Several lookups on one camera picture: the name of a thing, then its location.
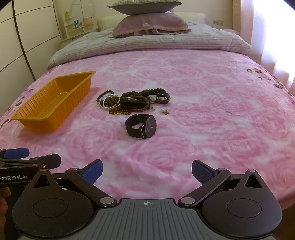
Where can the mauve pillow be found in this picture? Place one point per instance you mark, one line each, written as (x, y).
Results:
(149, 23)

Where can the black wristwatch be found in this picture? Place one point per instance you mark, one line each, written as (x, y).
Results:
(148, 125)

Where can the striped grey duvet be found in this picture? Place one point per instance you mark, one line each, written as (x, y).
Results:
(138, 45)

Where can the cream wardrobe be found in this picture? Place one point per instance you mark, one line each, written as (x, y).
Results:
(13, 34)

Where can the oval mirror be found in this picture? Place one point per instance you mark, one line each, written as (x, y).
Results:
(83, 9)

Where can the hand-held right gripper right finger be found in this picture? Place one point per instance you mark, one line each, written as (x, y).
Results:
(201, 172)

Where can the cream vanity shelf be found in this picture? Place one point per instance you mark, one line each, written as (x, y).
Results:
(69, 34)

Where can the grey checked pillow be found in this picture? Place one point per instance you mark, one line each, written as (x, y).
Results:
(143, 7)

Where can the small bottles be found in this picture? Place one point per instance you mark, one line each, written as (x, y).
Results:
(78, 23)

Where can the pearl earrings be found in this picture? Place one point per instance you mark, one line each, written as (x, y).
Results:
(164, 111)

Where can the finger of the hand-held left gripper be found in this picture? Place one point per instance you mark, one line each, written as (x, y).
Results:
(16, 152)
(49, 160)

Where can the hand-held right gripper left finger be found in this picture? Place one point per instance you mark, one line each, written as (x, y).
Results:
(95, 172)

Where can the orange plastic tray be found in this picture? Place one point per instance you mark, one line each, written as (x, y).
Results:
(46, 110)

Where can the person's left hand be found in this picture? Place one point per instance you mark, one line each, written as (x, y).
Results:
(2, 207)

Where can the pink curtain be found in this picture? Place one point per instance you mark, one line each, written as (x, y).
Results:
(272, 34)

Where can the pink pot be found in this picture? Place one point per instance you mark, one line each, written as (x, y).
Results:
(88, 20)

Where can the black fitness band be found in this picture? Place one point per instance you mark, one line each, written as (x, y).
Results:
(132, 103)

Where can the pink rose blanket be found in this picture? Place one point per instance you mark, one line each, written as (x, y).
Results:
(207, 115)

